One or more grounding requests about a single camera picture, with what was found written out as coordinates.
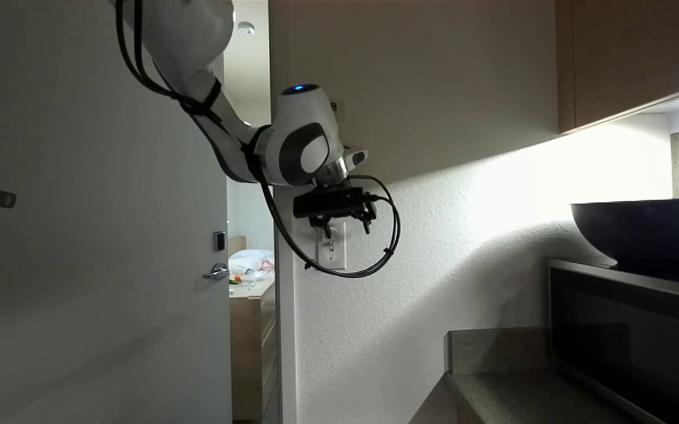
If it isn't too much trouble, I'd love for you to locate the white door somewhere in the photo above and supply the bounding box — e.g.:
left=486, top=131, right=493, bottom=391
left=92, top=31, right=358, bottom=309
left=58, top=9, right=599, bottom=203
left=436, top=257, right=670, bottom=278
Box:
left=0, top=0, right=231, bottom=424

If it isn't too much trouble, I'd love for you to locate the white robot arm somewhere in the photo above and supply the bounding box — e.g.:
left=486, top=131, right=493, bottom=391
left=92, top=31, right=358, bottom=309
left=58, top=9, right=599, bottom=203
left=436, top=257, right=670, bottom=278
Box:
left=108, top=0, right=375, bottom=230

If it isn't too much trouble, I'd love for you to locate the white door frame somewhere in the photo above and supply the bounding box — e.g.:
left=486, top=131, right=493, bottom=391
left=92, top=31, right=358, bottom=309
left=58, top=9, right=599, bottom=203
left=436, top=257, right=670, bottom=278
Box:
left=268, top=0, right=299, bottom=424

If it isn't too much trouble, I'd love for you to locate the grey stone countertop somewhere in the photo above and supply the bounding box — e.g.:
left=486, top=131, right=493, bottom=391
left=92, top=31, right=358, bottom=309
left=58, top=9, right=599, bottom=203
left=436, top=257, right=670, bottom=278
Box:
left=410, top=327, right=638, bottom=424

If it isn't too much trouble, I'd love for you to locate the metal door handle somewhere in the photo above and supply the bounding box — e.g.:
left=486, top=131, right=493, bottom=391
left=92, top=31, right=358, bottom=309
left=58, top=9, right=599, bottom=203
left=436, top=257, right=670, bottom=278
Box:
left=202, top=263, right=229, bottom=283

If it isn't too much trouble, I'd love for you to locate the wooden drawer cabinet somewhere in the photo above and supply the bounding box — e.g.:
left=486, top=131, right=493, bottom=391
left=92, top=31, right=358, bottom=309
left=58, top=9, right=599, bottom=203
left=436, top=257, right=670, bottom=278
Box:
left=229, top=283, right=278, bottom=424

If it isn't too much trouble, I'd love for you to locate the white wall light switch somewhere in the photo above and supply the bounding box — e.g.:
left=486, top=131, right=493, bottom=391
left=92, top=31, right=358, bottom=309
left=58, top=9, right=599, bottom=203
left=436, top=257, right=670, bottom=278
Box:
left=316, top=221, right=347, bottom=272

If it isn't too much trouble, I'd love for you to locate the dark blue bowl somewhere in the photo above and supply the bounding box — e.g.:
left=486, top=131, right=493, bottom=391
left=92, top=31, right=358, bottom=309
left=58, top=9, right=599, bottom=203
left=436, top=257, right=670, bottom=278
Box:
left=573, top=199, right=679, bottom=281

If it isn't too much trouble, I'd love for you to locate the wooden upper cabinet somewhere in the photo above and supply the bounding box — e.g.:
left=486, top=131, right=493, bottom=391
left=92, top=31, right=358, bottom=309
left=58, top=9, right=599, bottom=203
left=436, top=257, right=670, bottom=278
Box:
left=553, top=0, right=679, bottom=132

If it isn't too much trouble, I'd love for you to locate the stainless steel microwave oven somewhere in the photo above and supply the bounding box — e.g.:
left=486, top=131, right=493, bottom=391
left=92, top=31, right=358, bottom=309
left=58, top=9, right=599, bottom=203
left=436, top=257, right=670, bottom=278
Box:
left=546, top=263, right=679, bottom=424

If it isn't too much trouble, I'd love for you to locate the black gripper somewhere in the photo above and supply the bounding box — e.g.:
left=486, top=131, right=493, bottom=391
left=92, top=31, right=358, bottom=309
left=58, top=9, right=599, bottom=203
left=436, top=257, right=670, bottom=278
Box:
left=292, top=187, right=376, bottom=233

